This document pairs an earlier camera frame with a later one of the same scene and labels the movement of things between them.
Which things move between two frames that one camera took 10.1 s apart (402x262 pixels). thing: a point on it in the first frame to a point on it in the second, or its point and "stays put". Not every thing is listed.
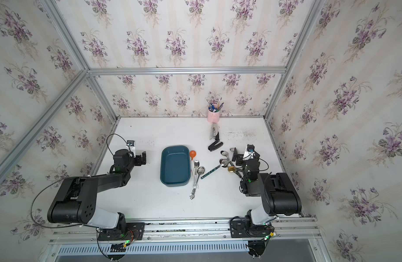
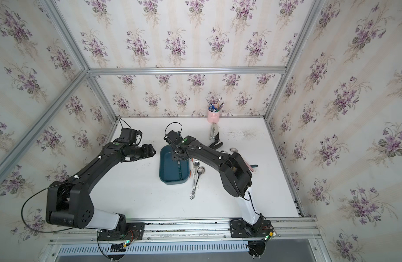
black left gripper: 138,159 to 148,152
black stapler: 214,147 stays put
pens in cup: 212,108 stays put
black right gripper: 240,158 to 173,158
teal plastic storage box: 175,165 stays put
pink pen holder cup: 213,117 stays put
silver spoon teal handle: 223,162 to 179,171
